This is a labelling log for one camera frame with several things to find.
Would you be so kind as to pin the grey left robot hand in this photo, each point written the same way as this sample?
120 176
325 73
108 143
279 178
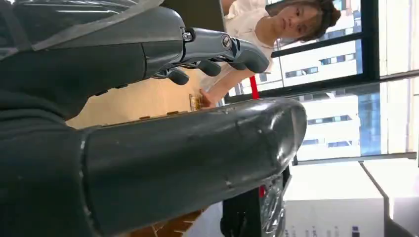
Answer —
180 157

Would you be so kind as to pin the black window frame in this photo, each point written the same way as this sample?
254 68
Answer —
370 45

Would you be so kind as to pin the white kiosk stand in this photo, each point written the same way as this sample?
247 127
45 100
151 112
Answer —
334 199

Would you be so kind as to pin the brown card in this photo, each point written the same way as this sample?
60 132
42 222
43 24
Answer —
194 102

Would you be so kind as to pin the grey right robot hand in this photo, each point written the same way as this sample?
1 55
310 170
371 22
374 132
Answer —
248 212

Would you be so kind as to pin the person in pale clothing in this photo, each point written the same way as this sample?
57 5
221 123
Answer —
294 23

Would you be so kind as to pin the black left robot arm sleeve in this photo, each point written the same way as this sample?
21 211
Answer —
36 176

